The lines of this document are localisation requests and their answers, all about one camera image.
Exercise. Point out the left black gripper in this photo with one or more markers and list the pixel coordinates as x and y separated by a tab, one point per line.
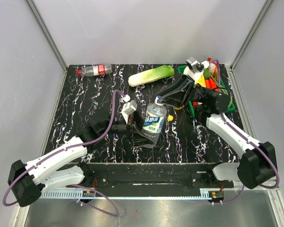
135	126

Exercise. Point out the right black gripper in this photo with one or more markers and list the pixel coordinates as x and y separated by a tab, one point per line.
179	96

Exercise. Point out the clear blue-cap water bottle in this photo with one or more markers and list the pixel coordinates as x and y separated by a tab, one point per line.
153	121

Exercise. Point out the yellow bottle cap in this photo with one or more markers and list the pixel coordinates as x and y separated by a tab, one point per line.
170	117

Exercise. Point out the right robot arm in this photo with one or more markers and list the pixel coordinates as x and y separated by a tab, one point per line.
257	165

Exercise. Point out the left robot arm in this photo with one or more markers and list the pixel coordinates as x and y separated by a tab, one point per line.
28	181

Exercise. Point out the red-label soda bottle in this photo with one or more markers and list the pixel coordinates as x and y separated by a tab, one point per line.
95	70

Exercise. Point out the toy orange carrot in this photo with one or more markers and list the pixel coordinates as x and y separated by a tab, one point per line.
211	84

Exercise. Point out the toy napa cabbage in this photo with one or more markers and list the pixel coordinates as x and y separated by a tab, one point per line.
151	75

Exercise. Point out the toy green beans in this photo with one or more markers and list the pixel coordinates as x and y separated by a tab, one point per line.
218	82

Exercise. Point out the red snack packet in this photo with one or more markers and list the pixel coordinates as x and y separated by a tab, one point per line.
213	67

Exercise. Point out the green plastic basket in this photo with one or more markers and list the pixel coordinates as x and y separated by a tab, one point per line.
191	106

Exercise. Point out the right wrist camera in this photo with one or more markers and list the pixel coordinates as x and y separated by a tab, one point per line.
195	69

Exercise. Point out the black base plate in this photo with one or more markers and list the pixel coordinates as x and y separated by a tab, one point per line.
129	180

